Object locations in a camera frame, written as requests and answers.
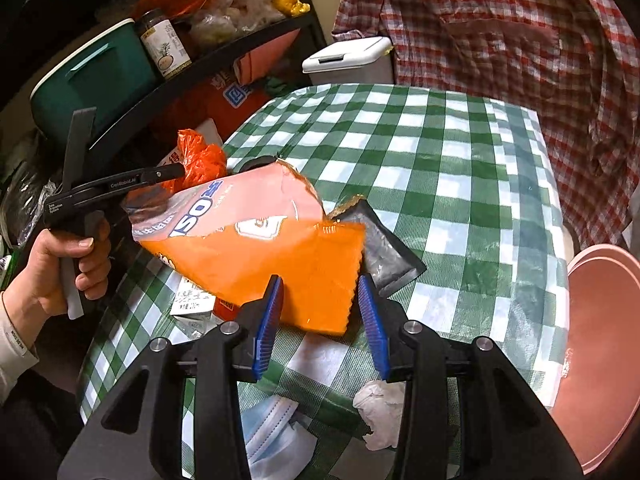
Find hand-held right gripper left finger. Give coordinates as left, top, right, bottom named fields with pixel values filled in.
left=57, top=274, right=285, bottom=480

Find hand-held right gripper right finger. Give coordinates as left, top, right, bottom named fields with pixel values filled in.
left=356, top=274, right=583, bottom=480

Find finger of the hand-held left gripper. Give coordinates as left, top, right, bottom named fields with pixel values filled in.
left=142, top=162, right=187, bottom=196

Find orange snack bag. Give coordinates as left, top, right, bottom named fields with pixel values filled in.
left=125, top=159, right=367, bottom=336

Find black foil packet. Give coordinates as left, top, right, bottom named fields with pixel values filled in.
left=327, top=197, right=427, bottom=297

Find person's left forearm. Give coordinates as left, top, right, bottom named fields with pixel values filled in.
left=0, top=280, right=48, bottom=396

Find white trash bin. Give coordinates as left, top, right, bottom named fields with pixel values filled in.
left=301, top=36, right=396, bottom=88

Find person's left hand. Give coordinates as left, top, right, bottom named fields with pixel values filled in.
left=22, top=217, right=112, bottom=317

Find orange plastic bag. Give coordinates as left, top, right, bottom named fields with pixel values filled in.
left=176, top=129, right=229, bottom=196

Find dark plastic bag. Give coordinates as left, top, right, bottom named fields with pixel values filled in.
left=0, top=130, right=61, bottom=251

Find white printed paper carton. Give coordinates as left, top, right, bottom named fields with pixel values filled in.
left=170, top=285, right=218, bottom=318

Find red sack with blue label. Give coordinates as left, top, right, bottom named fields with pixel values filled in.
left=150, top=67, right=273, bottom=146

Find crumpled white tissue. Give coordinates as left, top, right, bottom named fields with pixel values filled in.
left=352, top=380, right=406, bottom=451

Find blue face mask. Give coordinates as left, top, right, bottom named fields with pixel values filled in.
left=240, top=397, right=321, bottom=480

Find teal plastic container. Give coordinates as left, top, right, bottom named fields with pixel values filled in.
left=30, top=18, right=163, bottom=136

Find coconut print package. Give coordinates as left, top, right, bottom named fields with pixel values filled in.
left=135, top=8, right=193, bottom=81

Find black shelf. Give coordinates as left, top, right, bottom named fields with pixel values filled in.
left=0, top=0, right=326, bottom=161

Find pink-red bag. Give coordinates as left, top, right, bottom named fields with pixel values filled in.
left=235, top=30, right=301, bottom=86

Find green checked tablecloth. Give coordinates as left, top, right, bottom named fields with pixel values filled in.
left=75, top=82, right=571, bottom=480

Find clear bags of food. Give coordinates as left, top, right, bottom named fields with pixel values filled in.
left=190, top=0, right=296, bottom=46

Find yellow plastic bag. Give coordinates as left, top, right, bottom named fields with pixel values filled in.
left=271, top=0, right=311, bottom=18

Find pink plastic basin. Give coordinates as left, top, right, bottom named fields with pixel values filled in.
left=550, top=244, right=640, bottom=476

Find dark cloth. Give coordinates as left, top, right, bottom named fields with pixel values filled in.
left=0, top=380, right=101, bottom=480

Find red plaid shirt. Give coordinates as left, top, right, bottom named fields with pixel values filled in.
left=331, top=0, right=640, bottom=251

